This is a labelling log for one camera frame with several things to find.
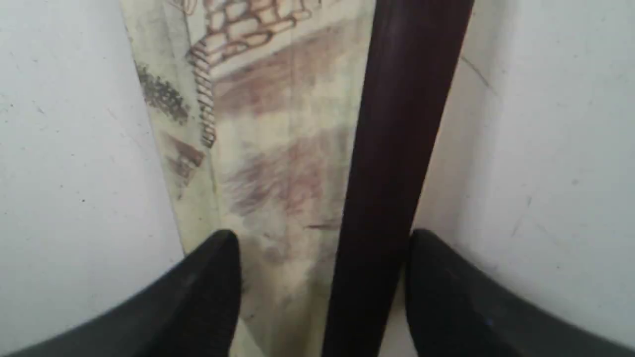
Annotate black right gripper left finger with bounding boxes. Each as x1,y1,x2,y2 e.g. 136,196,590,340
12,229,242,357

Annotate painted paper folding fan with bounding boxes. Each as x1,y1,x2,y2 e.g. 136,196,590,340
120,0,474,357

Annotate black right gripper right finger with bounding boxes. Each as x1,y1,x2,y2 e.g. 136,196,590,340
404,229,634,357

